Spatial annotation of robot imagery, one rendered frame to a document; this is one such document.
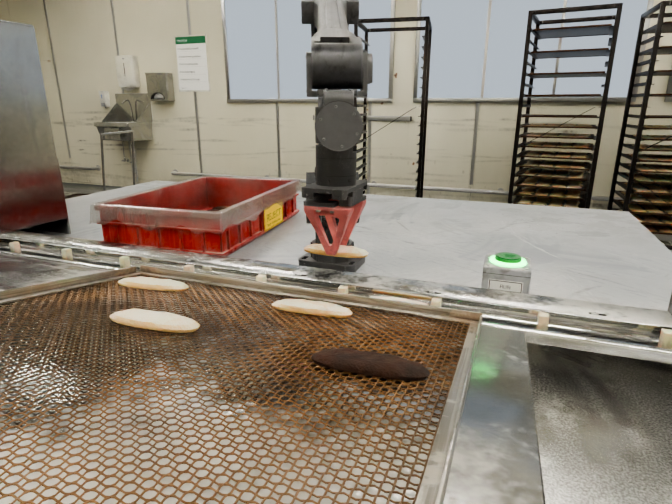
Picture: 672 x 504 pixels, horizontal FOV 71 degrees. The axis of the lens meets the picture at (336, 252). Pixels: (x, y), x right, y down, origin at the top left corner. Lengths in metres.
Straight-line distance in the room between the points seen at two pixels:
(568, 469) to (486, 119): 4.65
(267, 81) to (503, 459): 5.50
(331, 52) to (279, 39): 5.02
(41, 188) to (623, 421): 1.21
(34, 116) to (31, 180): 0.15
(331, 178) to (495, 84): 4.43
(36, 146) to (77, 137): 6.30
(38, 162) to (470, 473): 1.18
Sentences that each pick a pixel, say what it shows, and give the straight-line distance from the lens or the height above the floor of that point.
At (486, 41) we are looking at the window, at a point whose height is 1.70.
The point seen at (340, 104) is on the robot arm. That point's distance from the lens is 0.57.
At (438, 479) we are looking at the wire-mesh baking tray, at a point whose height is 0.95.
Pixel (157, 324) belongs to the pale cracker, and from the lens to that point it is 0.49.
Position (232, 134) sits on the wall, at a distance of 5.97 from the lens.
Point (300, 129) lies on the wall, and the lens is 5.53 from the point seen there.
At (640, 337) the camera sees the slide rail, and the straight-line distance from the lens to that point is 0.72.
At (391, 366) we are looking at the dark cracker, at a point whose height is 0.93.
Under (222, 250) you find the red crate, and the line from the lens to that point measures 1.03.
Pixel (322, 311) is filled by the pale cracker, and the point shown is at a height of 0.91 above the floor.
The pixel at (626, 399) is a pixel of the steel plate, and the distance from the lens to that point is 0.64.
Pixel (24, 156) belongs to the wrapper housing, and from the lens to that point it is 1.29.
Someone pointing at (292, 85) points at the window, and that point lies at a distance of 5.56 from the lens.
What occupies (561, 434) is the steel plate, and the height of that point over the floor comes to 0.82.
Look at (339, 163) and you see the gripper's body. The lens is 0.64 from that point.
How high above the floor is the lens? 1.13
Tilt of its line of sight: 17 degrees down
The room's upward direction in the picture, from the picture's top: straight up
